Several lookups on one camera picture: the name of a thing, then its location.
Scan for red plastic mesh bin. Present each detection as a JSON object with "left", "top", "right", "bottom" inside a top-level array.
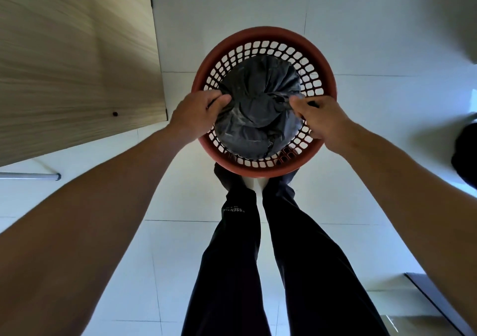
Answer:
[{"left": 191, "top": 26, "right": 338, "bottom": 179}]

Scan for person's left hand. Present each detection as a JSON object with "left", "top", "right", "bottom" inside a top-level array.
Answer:
[{"left": 166, "top": 89, "right": 233, "bottom": 146}]

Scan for grey metal furniture leg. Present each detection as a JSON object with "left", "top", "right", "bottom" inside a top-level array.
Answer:
[{"left": 0, "top": 172, "right": 62, "bottom": 182}]

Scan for dark grey flat board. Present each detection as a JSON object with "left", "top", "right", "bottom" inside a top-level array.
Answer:
[{"left": 404, "top": 272, "right": 477, "bottom": 336}]

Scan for light wooden desk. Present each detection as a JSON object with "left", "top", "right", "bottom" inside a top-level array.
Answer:
[{"left": 0, "top": 0, "right": 169, "bottom": 168}]

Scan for person's black trousers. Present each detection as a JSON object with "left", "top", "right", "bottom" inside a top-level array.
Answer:
[{"left": 181, "top": 162, "right": 390, "bottom": 336}]

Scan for person's right hand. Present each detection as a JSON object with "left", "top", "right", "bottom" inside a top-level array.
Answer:
[{"left": 289, "top": 95, "right": 366, "bottom": 156}]

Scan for person's right forearm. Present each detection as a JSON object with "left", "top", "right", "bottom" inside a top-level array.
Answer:
[{"left": 335, "top": 127, "right": 477, "bottom": 333}]

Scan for black backpack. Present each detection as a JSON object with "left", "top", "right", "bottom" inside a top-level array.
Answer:
[{"left": 451, "top": 122, "right": 477, "bottom": 190}]

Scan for person's left forearm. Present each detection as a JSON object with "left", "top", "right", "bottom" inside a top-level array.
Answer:
[{"left": 0, "top": 123, "right": 187, "bottom": 336}]

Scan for black plastic trash bag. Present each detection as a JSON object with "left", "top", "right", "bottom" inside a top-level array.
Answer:
[{"left": 213, "top": 55, "right": 320, "bottom": 160}]

